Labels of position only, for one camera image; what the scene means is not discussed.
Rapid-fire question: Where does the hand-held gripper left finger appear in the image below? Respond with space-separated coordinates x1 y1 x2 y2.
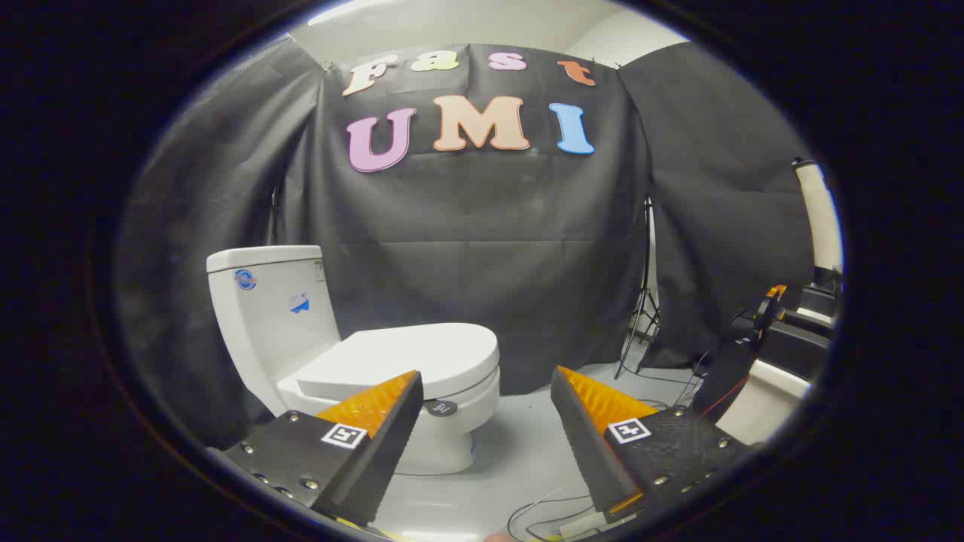
218 369 425 537

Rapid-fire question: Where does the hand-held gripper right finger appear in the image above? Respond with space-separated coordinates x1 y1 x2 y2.
550 365 752 520

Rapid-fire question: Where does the white toilet lid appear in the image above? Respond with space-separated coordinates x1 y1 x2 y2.
296 323 501 419

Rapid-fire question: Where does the white toilet seat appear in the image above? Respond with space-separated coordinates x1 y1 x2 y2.
277 373 501 413

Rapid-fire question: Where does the white ceramic toilet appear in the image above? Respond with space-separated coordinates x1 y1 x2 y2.
206 245 502 477

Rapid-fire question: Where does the black tripod stand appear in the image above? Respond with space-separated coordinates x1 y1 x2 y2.
614 196 665 379

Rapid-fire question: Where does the white box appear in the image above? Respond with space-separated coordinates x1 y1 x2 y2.
715 358 813 446

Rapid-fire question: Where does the orange and black gripper device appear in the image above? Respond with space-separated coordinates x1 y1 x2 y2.
752 284 789 341

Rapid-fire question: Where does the black backdrop cloth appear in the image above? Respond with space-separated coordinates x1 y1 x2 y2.
117 34 818 452

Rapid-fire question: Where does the thin grey floor cable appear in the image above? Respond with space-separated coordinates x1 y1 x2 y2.
506 488 605 541

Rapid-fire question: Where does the red cable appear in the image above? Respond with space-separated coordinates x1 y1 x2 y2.
700 374 751 417

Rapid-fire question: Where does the white cylindrical post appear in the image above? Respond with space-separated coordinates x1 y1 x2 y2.
792 157 843 273

